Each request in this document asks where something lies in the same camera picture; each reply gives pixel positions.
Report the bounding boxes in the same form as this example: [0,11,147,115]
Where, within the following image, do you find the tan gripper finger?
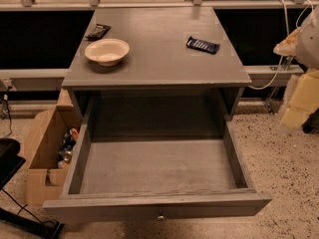
[278,69,319,130]
[273,28,299,56]

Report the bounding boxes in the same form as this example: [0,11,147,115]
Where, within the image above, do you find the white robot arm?
[273,6,319,128]

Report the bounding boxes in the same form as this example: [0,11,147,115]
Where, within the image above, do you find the grey open top drawer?
[44,125,271,223]

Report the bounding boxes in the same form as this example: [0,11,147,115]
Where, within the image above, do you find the metal drawer knob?
[157,215,165,221]

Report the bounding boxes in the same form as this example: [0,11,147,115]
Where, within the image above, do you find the grey cabinet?
[63,7,251,137]

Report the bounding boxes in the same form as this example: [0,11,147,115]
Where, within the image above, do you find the white bowl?
[85,39,130,67]

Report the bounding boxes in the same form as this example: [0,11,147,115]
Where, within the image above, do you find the colourful snack packets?
[58,128,79,159]

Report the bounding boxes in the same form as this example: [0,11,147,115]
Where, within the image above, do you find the soda can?
[63,150,73,163]

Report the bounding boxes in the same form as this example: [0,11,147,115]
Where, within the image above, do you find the cardboard box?
[24,106,81,205]

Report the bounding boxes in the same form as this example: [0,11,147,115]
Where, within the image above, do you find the black stand base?
[0,137,66,239]

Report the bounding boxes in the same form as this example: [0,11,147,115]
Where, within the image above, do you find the white cable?
[248,0,315,91]

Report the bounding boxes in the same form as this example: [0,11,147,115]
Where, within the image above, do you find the black cable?
[1,85,14,139]

